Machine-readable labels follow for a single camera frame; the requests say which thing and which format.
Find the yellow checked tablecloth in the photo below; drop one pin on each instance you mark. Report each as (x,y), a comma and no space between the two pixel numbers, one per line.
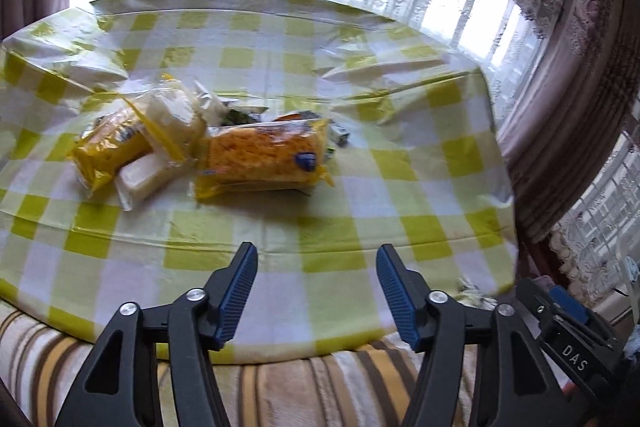
(350,217)

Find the dark brown wooden furniture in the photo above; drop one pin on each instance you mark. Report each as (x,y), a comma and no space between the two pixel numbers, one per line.
(532,259)

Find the white bar snack packet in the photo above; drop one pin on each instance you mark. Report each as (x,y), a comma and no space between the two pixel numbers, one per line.
(140,179)

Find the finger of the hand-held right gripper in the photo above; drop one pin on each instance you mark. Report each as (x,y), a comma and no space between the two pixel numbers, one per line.
(570,349)
(567,302)

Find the large orange noodle snack packet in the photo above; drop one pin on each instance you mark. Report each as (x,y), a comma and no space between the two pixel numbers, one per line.
(260,157)

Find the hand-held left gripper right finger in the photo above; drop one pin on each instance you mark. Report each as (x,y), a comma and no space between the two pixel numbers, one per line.
(397,297)

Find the clear pale yellow snack packet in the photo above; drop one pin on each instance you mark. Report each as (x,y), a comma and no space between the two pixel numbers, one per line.
(175,117)

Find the small white snack packet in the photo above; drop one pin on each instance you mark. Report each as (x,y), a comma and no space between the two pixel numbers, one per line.
(212,107)

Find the striped blue white snack packet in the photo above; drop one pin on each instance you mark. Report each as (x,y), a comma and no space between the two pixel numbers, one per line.
(340,134)

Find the dark green snack packet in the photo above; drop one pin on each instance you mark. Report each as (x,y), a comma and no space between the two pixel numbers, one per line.
(240,117)

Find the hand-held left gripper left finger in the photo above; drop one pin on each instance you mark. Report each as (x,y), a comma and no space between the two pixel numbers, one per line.
(235,302)

